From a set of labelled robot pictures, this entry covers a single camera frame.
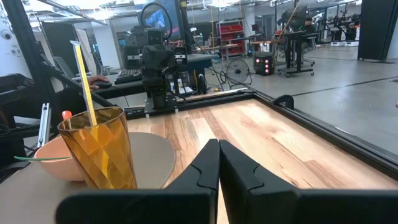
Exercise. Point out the red storage shelf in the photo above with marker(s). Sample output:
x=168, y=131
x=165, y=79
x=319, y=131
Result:
x=231, y=34

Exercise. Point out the black computer mouse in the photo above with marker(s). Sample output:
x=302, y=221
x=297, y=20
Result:
x=102, y=84

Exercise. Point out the dark operator desk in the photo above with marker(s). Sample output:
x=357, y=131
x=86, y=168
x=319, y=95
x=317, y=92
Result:
x=199, y=62

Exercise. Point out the person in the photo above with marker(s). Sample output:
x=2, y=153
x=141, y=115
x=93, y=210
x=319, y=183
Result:
x=308, y=25

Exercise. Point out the black metal table frame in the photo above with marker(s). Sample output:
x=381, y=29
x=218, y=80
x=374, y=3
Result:
x=342, y=140

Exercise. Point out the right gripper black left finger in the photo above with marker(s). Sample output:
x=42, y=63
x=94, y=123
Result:
x=186, y=202

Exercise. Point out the black rolling desk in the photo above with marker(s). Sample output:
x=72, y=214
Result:
x=295, y=53

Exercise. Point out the person's hand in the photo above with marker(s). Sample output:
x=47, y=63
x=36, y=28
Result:
x=97, y=79

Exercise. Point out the black frame clamp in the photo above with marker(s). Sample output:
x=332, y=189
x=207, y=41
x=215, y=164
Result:
x=283, y=101

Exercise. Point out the computer tower with red lights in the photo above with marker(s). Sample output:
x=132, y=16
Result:
x=263, y=63

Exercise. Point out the peach ceramic bowl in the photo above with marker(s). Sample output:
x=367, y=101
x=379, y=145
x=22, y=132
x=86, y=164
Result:
x=56, y=161

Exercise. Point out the round floor fan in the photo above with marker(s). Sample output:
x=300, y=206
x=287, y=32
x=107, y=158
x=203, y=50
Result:
x=237, y=71

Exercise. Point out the round grey placemat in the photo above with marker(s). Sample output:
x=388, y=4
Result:
x=152, y=155

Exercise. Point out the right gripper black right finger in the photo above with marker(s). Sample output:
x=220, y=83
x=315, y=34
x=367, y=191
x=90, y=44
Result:
x=264, y=199

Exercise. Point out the black computer keyboard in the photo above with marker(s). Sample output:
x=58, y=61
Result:
x=128, y=76

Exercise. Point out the small orange-capped object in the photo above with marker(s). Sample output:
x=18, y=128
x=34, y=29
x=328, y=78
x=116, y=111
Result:
x=66, y=114

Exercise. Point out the silver aluminium bar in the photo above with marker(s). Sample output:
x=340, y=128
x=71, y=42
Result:
x=44, y=124

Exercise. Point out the amber faceted glass tumbler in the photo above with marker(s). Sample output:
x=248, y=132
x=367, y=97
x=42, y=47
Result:
x=99, y=155

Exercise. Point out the black upright rig post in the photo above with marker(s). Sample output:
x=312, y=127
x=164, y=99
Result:
x=21, y=37

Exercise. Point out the tall black partition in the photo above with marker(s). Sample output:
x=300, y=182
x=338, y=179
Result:
x=377, y=29

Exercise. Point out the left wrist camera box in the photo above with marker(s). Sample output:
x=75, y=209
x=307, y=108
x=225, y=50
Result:
x=154, y=37

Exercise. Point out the background robot station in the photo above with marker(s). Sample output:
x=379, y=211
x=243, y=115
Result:
x=342, y=31

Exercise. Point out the computer monitor with blue screen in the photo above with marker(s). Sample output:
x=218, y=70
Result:
x=158, y=17

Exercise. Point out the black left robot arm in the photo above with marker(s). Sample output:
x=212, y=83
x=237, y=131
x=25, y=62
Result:
x=159, y=96

